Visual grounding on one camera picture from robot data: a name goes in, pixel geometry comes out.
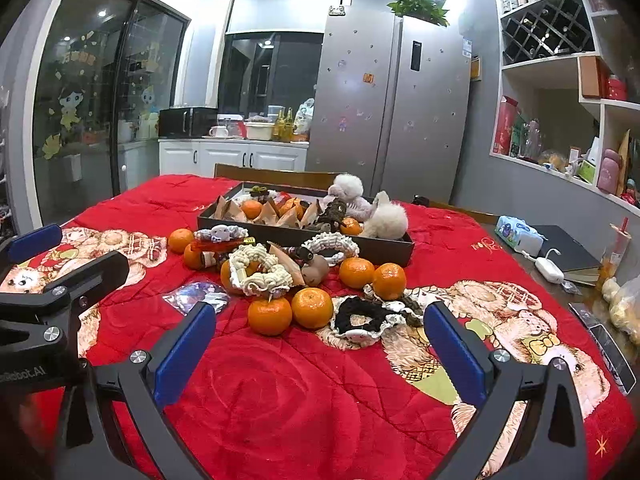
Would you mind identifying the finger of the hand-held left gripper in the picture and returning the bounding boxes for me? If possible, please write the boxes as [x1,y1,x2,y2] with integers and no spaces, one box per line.
[0,224,63,286]
[0,251,130,311]

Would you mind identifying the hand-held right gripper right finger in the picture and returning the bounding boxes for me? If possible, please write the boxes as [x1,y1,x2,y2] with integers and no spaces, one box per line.
[424,301,587,480]

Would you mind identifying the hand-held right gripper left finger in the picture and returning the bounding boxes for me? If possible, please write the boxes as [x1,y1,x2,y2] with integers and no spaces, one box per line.
[54,302,217,480]

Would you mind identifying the pile of tangerines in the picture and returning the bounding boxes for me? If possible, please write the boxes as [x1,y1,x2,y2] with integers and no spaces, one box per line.
[167,227,408,337]

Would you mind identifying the dark shallow box tray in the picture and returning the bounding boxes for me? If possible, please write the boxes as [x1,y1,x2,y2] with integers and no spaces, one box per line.
[196,181,416,267]

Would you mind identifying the heap of kraft pyramid packets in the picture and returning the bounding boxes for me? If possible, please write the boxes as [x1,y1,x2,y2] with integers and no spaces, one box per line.
[212,196,321,228]

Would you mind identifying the long brown fluffy hair clip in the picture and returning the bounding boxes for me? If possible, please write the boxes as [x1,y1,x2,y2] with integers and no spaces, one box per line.
[317,199,348,233]

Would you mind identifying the dark wooden desktop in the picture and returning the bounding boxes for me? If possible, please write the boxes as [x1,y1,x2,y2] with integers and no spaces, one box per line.
[480,220,640,396]

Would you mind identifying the iridescent foil packet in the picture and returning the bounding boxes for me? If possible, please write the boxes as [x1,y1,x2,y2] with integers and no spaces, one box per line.
[162,282,231,313]

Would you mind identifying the cream knitted scrunchie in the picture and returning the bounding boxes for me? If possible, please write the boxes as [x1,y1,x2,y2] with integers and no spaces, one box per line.
[227,243,296,297]

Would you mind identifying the red hair accessory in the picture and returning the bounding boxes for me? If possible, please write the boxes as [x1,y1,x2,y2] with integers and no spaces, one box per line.
[190,239,246,253]

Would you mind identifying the black lace-trimmed scrunchie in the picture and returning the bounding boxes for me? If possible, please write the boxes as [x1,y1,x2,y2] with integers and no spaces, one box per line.
[330,294,426,350]

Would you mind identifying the red printed blanket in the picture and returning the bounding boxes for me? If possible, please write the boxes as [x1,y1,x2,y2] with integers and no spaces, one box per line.
[0,174,638,480]

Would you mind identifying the blue and white scrunchie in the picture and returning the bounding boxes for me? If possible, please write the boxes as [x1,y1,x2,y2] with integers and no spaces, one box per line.
[194,225,249,243]

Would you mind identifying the blue wet wipes pack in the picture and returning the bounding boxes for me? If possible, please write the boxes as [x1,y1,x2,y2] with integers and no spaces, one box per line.
[496,215,545,256]

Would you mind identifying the kraft paper snack packet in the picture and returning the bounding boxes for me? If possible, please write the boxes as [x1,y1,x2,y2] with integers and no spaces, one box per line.
[267,241,306,286]

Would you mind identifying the black glossy strip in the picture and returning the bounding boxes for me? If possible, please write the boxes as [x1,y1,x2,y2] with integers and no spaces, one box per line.
[570,302,638,393]

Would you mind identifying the white fluffy hair claw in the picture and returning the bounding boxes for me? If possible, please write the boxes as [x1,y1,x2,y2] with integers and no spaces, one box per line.
[362,191,408,240]

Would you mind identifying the black notebook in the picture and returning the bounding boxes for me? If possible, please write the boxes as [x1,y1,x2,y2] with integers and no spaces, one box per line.
[530,225,603,283]

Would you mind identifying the glass door with stickers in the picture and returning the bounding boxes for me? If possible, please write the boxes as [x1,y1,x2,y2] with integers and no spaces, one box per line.
[32,0,191,226]

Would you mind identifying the taupe bow hair clip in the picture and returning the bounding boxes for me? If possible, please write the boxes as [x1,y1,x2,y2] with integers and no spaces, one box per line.
[300,255,331,286]

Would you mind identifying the white lace scrunchie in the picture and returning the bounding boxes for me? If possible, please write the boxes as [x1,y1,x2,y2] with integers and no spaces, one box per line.
[301,232,361,266]

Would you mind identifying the white kitchen cabinet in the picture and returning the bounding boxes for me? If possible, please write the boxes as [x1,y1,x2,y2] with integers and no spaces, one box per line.
[122,137,308,181]

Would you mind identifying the black microwave oven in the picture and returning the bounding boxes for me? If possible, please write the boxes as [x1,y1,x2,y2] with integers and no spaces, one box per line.
[158,107,218,139]

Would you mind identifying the clear bag of yellow food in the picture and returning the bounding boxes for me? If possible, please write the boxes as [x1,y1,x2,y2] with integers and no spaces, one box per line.
[602,275,640,346]

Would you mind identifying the drink cup with red straw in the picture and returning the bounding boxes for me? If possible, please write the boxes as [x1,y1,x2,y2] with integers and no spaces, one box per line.
[600,217,630,281]

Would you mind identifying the pink fluffy scrunchie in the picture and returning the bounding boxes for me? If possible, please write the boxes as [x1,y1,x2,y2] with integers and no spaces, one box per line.
[327,174,373,221]

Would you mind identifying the wooden chair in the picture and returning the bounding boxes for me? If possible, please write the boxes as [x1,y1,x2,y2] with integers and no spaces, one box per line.
[214,162,346,191]

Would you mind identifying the tall red gift box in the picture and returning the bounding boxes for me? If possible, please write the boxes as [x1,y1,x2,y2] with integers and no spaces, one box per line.
[492,96,521,155]

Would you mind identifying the pink flask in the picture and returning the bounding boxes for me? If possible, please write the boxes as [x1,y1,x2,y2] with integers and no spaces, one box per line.
[597,149,623,195]

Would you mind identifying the silver double-door refrigerator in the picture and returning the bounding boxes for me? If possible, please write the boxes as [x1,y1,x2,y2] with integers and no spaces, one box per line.
[305,10,473,203]

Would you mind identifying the white printed plastic bag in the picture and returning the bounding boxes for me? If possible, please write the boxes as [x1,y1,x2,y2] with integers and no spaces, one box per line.
[294,97,316,142]

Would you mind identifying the dark kitchen window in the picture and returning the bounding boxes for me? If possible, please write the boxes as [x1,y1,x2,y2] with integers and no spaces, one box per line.
[218,32,326,116]

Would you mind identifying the brown cardboard box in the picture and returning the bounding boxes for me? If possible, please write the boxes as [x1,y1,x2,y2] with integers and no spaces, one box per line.
[580,56,611,100]

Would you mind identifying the black lattice wine rack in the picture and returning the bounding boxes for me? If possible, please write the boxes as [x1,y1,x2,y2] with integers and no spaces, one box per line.
[501,0,596,63]

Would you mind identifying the green potted plant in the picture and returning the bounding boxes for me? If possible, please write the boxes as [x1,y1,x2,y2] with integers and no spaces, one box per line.
[386,0,449,26]

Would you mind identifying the white charger with cable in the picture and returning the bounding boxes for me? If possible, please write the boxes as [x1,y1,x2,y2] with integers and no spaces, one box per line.
[522,247,565,281]

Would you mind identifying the white wall shelf unit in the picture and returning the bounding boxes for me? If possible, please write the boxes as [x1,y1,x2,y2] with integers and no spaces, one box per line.
[487,0,640,216]

